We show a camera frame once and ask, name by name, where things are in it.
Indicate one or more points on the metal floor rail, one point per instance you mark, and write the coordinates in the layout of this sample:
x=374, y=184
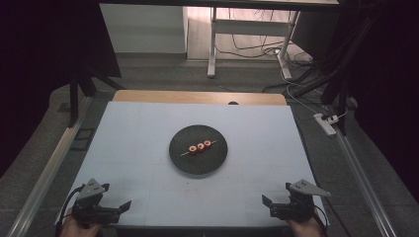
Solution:
x=362, y=184
x=42, y=181

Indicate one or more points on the white table mat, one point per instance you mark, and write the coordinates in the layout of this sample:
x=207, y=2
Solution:
x=131, y=148

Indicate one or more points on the wooden table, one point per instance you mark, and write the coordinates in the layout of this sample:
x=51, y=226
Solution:
x=164, y=96

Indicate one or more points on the round black plate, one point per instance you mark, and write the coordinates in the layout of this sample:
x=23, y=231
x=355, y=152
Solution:
x=197, y=164

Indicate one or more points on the white desk frame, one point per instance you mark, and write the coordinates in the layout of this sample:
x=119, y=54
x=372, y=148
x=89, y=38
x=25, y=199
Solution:
x=250, y=27

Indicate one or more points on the black tripod stand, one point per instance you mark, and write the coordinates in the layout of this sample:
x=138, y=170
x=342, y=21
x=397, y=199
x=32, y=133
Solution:
x=342, y=98
x=74, y=98

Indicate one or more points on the person's right hand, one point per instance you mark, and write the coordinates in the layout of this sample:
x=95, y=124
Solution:
x=308, y=228

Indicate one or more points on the dark floor hatch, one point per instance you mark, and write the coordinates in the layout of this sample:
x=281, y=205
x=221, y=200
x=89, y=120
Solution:
x=82, y=140

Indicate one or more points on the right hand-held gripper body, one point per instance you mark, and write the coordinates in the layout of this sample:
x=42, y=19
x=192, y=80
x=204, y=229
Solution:
x=296, y=209

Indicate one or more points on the thin wooden skewer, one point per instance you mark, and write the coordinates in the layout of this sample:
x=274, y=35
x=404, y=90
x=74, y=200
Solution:
x=184, y=153

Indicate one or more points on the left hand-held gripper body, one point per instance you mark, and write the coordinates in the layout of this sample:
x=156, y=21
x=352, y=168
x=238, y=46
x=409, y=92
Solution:
x=94, y=210

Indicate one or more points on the black curtain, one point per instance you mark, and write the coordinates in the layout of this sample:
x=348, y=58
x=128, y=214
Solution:
x=39, y=49
x=388, y=82

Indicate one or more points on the white power strip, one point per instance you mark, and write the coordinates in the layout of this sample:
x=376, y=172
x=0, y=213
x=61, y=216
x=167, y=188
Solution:
x=324, y=125

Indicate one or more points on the person's left hand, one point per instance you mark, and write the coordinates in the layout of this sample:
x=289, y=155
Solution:
x=77, y=230

